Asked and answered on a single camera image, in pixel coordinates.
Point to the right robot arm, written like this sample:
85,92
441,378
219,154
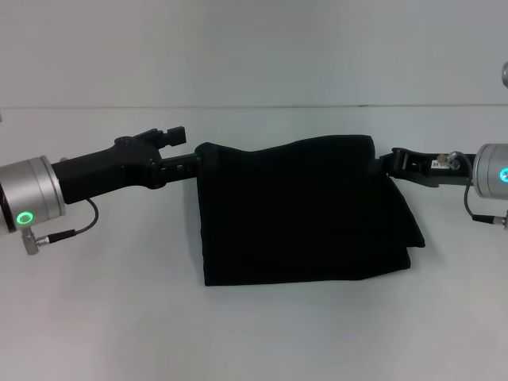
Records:
492,170

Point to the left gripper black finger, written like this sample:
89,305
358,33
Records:
174,135
180,168

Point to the black shirt with FREE print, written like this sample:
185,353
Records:
301,214

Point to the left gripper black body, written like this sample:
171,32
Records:
107,170

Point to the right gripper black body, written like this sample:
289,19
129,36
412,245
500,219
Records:
440,170

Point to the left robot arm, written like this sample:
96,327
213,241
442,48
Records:
29,194

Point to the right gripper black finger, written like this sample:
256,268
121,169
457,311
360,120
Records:
393,162

